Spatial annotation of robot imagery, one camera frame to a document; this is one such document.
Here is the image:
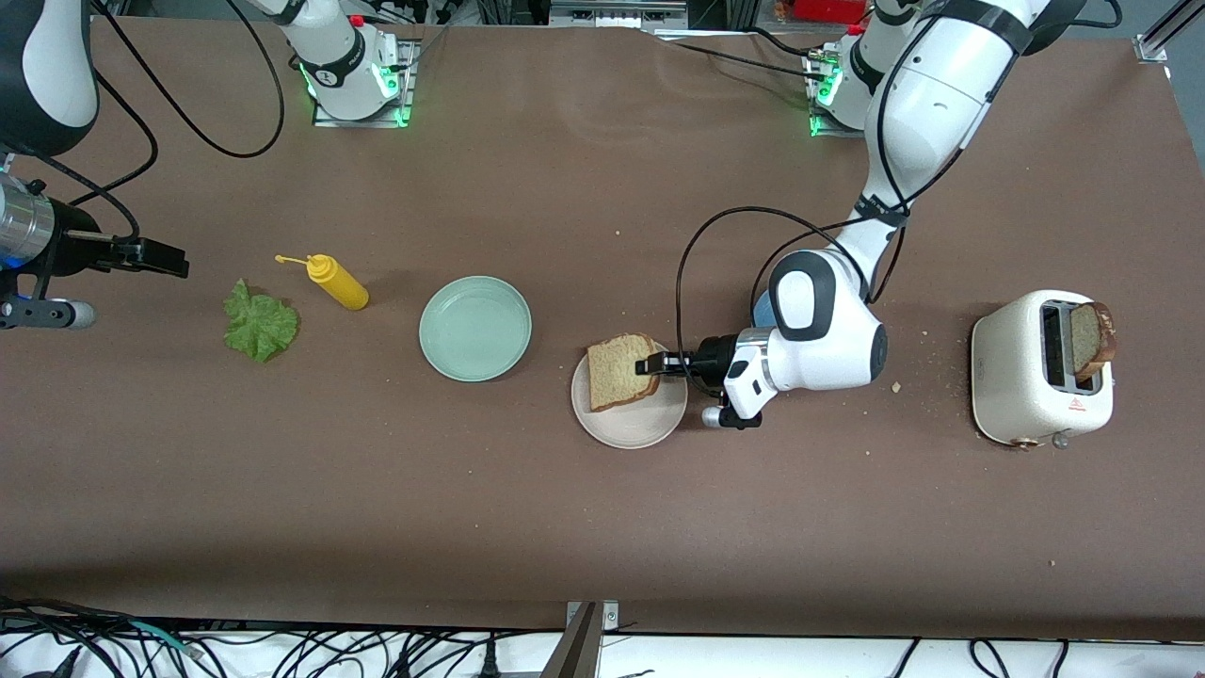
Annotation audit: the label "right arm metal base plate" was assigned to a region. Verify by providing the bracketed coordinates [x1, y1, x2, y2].
[311, 38, 420, 128]

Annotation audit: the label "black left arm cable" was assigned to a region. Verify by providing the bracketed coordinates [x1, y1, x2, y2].
[675, 205, 909, 396]

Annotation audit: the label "aluminium frame rail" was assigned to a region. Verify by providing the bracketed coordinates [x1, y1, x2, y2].
[1134, 0, 1205, 65]

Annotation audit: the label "black base power cable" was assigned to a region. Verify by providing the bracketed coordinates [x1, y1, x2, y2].
[654, 26, 829, 86]

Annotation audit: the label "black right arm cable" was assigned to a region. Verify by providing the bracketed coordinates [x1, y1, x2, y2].
[38, 0, 286, 241]

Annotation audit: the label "silver back frame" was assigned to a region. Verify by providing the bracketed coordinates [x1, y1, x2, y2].
[549, 0, 690, 29]

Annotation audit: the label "teal floor cable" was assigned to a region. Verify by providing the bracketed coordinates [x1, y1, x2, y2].
[130, 619, 204, 659]

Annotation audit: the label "white toaster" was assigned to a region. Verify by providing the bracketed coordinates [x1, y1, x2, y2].
[971, 289, 1115, 451]

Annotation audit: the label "mint green plate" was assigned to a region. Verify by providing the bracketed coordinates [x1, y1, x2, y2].
[418, 275, 534, 383]

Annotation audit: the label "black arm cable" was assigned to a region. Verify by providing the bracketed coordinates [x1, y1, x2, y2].
[38, 0, 286, 241]
[675, 205, 909, 396]

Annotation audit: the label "beige plate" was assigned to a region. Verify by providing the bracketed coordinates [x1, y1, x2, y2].
[570, 335, 689, 450]

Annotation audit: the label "green lettuce leaf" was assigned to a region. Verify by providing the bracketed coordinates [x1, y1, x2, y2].
[222, 278, 300, 363]

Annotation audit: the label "red box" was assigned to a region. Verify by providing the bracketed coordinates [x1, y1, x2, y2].
[794, 0, 872, 24]

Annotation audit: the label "yellow squeeze bottle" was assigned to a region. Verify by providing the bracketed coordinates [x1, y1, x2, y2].
[275, 252, 370, 312]

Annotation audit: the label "brown bread slice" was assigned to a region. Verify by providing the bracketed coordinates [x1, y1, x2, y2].
[586, 333, 666, 413]
[1070, 301, 1119, 382]

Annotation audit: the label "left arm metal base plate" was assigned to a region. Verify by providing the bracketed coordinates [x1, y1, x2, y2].
[808, 52, 876, 140]

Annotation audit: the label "dark metal frame strut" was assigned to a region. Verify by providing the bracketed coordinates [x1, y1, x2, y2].
[539, 603, 603, 678]

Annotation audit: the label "silver table edge bracket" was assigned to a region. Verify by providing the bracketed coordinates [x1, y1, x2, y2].
[565, 599, 620, 634]

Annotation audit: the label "tangled black floor cables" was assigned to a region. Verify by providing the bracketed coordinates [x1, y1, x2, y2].
[0, 593, 528, 678]

